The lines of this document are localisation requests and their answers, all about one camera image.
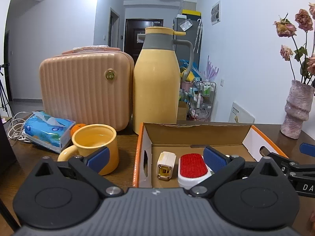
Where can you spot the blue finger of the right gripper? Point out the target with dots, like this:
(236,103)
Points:
(307,149)

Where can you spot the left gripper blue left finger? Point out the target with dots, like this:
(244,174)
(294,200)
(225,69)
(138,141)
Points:
(98,160)

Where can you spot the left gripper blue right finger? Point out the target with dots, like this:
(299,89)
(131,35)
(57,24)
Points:
(214,159)

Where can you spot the red white lint brush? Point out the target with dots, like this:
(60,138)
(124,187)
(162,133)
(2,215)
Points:
(192,170)

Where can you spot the white gold charger plug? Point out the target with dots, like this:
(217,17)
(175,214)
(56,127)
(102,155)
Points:
(165,165)

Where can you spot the yellow ceramic mug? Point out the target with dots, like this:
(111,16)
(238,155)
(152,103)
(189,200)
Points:
(90,138)

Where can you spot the red cardboard box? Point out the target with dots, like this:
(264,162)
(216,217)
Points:
(245,140)

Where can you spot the orange fruit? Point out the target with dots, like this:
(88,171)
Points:
(75,128)

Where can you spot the pink textured vase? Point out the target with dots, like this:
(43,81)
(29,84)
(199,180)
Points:
(297,109)

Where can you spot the blue tissue pack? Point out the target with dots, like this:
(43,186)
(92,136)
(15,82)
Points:
(47,131)

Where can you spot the metal storage trolley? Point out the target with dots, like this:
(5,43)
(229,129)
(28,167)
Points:
(200,100)

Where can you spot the pink ribbed suitcase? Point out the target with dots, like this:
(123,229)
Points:
(91,85)

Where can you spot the black paper bag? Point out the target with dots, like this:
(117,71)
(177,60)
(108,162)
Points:
(7,156)

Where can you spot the yellow thermos jug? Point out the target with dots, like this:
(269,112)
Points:
(157,78)

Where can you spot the black tripod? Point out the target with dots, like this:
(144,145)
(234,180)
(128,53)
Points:
(5,104)

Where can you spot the dark entrance door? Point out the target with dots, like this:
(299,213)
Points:
(133,27)

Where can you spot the grey refrigerator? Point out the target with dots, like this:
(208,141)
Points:
(189,26)

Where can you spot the white board against wall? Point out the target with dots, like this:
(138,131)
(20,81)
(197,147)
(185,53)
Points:
(240,115)

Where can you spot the wall picture frame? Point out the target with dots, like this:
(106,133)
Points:
(215,13)

